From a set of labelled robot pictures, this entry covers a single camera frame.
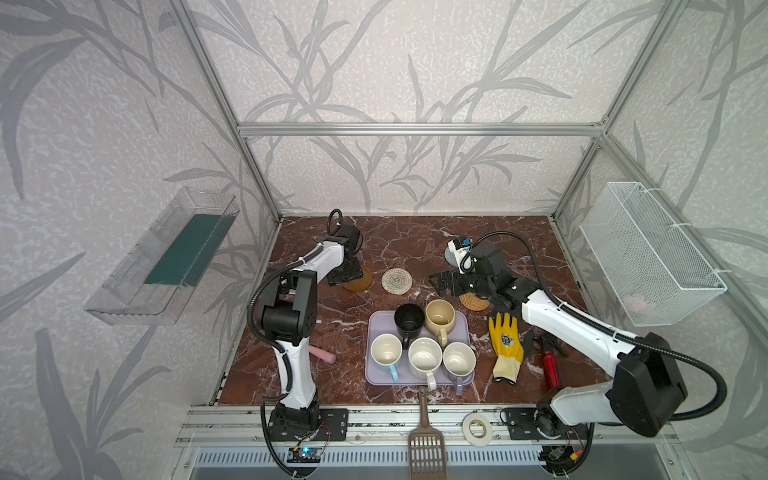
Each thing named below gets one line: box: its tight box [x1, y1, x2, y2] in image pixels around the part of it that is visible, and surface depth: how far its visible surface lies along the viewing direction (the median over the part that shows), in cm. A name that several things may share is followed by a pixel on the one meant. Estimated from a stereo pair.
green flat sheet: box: [144, 214, 236, 285], surface depth 68 cm
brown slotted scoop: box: [408, 387, 448, 480], surface depth 72 cm
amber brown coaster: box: [342, 267, 372, 292], surface depth 101 cm
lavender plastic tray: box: [365, 310, 475, 386], surface depth 82 cm
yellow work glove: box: [489, 312, 524, 383], surface depth 85 cm
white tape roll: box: [462, 413, 493, 447], surface depth 74 cm
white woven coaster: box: [381, 267, 413, 296], surface depth 103 cm
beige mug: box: [425, 299, 456, 349], surface depth 85 cm
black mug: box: [394, 303, 425, 350], surface depth 86 cm
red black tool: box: [533, 333, 565, 389], surface depth 82 cm
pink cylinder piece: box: [308, 345, 336, 364], surface depth 86 cm
